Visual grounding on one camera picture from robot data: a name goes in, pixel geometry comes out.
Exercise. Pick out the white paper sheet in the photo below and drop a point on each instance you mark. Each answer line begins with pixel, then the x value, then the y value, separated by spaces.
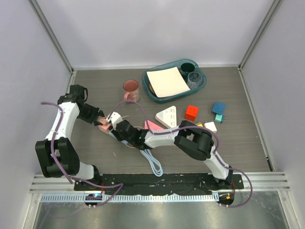
pixel 168 82

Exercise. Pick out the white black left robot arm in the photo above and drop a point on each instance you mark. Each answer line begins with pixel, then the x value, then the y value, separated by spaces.
pixel 56 155

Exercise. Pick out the dark green cup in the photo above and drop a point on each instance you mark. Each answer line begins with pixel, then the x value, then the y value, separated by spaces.
pixel 187 68

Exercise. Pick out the perforated cable duct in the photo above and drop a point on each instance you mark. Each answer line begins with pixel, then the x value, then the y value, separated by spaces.
pixel 94 197

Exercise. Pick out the teal plastic tray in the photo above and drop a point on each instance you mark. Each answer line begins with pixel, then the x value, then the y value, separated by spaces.
pixel 178 64

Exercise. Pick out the white triangular power strip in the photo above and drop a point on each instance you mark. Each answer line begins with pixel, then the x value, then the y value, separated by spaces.
pixel 167 117

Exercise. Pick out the red cube socket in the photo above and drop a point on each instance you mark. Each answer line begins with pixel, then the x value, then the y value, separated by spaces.
pixel 191 113

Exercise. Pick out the blue cube socket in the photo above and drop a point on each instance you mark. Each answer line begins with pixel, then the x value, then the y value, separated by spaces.
pixel 219 108

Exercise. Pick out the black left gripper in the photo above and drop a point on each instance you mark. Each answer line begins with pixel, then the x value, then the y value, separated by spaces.
pixel 96 112

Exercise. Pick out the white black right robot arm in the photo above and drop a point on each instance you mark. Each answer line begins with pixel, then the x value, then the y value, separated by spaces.
pixel 197 142

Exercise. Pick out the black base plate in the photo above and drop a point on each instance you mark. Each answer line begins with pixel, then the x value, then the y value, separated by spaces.
pixel 184 184

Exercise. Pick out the pink cube socket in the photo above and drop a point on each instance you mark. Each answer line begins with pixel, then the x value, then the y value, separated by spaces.
pixel 104 126

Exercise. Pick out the pink triangular power strip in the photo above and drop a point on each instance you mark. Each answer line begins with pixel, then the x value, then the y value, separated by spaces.
pixel 151 125

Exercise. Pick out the yellow plug adapter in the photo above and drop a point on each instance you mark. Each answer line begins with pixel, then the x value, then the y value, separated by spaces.
pixel 199 124

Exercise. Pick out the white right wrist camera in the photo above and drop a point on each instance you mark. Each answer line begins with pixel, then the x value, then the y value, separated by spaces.
pixel 114 118

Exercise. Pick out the light blue power strip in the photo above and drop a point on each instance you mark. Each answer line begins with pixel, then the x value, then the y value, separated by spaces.
pixel 116 138

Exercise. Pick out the white plug adapter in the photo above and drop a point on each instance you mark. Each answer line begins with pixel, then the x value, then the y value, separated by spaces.
pixel 211 126

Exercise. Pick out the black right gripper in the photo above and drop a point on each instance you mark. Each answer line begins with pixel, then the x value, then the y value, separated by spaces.
pixel 116 135

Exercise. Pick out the clear glass cup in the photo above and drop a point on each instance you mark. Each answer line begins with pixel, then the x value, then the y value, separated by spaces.
pixel 194 79

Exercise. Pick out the teal plug adapter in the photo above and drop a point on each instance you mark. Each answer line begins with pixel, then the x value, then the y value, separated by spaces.
pixel 219 118

